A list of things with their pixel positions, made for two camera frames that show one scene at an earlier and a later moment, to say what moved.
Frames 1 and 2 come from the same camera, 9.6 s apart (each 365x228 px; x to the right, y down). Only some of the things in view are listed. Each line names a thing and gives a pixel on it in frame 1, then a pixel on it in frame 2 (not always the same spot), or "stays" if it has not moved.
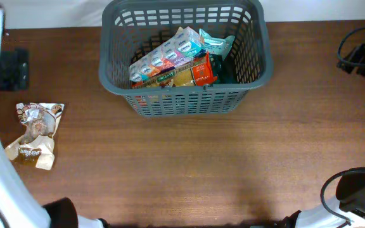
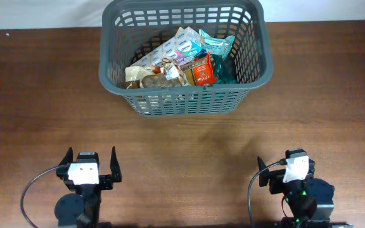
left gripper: x=17 y=64 -> x=107 y=180
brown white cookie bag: x=39 y=121 -> x=169 y=74
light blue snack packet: x=216 y=46 stays
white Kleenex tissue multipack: x=187 y=46 stays
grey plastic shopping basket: x=131 y=28 stays
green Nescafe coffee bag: x=224 y=68 stays
